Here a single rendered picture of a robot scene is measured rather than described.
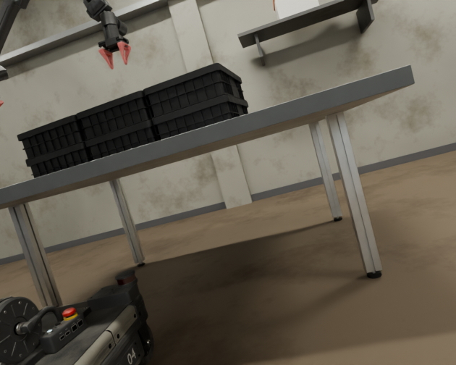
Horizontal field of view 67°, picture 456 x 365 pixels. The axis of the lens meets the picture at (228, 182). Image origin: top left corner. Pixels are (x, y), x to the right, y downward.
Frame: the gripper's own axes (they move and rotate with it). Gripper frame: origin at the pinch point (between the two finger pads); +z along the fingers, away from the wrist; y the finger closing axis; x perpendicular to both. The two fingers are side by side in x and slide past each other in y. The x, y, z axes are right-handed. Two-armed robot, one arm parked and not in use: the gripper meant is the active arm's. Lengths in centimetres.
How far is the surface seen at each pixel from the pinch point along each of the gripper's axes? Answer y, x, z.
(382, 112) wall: -138, -275, 24
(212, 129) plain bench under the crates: -45, 46, 39
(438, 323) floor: -90, 16, 104
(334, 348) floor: -60, 23, 106
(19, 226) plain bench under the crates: 68, -2, 54
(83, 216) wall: 230, -245, 69
